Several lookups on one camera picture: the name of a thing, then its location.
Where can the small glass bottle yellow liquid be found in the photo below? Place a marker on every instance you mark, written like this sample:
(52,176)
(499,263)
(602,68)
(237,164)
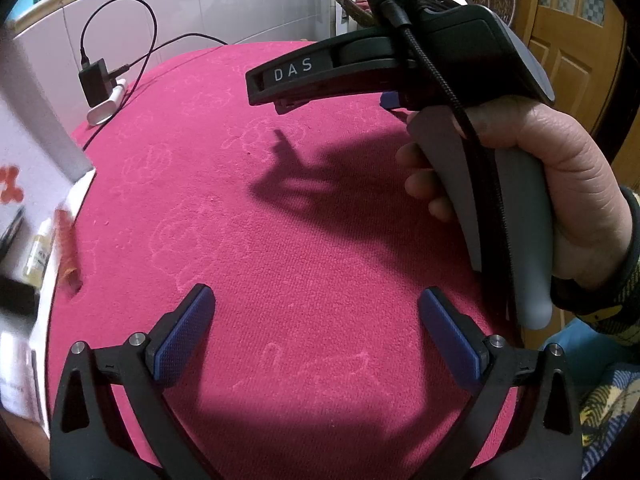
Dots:
(39,252)

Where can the blue binder clip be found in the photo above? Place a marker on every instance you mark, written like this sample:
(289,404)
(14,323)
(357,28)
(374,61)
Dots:
(389,101)

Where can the red slim box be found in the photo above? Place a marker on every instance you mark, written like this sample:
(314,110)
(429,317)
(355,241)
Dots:
(67,250)

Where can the white cardboard box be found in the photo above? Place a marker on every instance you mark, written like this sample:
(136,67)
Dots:
(50,150)

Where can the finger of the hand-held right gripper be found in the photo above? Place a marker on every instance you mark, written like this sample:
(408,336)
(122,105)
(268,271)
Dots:
(289,105)
(300,72)

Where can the wooden door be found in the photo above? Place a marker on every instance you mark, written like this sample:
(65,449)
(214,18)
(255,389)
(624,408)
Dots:
(570,50)

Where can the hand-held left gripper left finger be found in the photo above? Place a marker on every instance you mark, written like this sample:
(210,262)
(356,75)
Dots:
(185,335)

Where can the person's plaid clothing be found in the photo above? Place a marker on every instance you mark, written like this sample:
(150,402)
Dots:
(610,420)

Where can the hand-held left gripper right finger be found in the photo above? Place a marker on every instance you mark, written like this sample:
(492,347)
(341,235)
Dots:
(450,335)

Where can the person's right forearm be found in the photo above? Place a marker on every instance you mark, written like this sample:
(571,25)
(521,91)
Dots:
(615,285)

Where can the person's right hand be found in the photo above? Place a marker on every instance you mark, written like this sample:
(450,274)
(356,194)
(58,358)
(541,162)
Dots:
(565,160)

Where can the pink printed table mat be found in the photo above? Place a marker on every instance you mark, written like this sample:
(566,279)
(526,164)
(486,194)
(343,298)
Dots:
(300,260)

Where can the light blue object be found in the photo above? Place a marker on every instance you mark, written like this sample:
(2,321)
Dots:
(585,360)

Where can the black power adapter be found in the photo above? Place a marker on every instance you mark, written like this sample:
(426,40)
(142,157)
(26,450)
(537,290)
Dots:
(95,82)

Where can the red white printed cushion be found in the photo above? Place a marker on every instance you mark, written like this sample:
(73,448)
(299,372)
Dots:
(356,4)

